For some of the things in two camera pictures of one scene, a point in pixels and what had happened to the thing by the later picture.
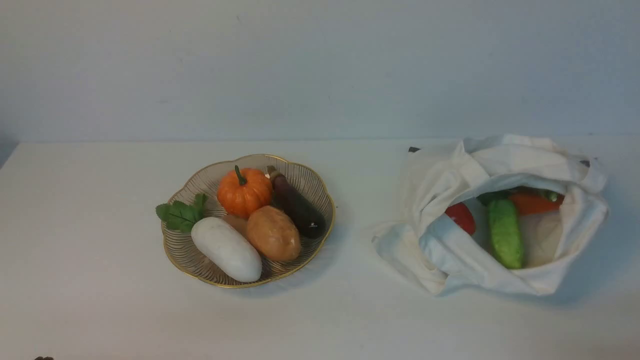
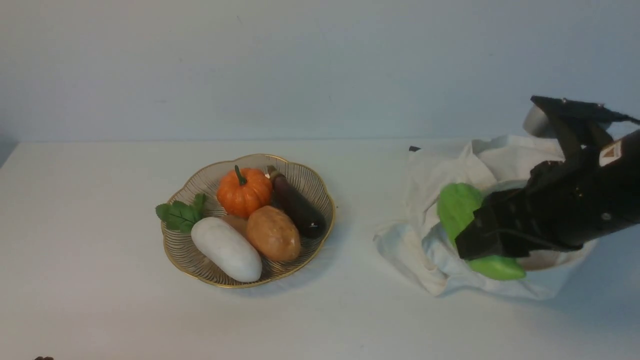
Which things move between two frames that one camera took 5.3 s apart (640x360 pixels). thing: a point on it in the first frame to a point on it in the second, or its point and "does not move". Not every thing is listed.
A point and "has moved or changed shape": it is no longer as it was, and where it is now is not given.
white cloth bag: [476, 168] does not move
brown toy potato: [273, 234] does not move
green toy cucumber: [506, 233] has moved or changed shape
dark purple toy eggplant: [311, 219] does not move
